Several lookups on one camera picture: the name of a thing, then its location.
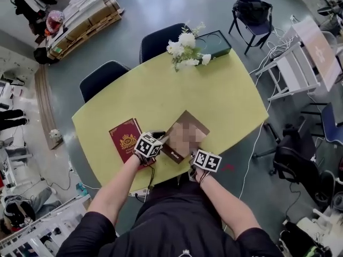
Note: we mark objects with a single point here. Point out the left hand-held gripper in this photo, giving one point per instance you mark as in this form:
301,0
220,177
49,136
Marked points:
148,145

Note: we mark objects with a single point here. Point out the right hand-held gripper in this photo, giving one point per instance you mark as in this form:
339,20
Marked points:
206,160

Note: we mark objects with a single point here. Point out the red book with gold print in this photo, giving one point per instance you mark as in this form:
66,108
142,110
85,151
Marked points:
128,140

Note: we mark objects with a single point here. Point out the brown book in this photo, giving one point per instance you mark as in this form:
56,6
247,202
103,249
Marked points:
185,136

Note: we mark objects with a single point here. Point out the person's left forearm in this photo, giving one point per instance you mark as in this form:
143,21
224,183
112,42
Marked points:
115,187

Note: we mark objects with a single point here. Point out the person's right forearm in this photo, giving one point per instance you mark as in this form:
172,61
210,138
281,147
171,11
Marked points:
224,202

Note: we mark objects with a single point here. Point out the white table with pink top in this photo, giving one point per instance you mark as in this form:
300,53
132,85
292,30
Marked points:
319,49

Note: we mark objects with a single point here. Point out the person's black shirt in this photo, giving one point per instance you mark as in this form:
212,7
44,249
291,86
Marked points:
171,223

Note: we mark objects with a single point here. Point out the black chair with white trim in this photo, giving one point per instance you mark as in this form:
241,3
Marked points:
160,40
103,79

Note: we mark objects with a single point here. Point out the black office chair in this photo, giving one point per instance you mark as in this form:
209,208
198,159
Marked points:
297,159

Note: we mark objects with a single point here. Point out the white flower bouquet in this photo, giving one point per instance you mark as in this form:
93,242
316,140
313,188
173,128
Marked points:
186,48

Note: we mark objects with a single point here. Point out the wooden plank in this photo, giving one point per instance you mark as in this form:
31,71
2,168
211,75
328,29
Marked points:
45,103

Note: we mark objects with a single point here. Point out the dark green box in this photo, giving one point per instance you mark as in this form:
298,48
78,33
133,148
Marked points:
214,44

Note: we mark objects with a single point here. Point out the white folding chair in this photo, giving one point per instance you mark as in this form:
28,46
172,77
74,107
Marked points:
290,68

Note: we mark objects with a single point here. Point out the white metal rack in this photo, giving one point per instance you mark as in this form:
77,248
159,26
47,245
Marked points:
40,229

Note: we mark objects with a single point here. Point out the pallet of cardboard boxes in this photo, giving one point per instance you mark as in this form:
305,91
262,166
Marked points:
85,17

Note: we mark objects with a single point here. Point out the blue chair with black bag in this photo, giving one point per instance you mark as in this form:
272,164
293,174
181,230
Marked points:
253,17

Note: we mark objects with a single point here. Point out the pink helmet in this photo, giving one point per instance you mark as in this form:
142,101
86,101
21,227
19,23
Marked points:
55,20

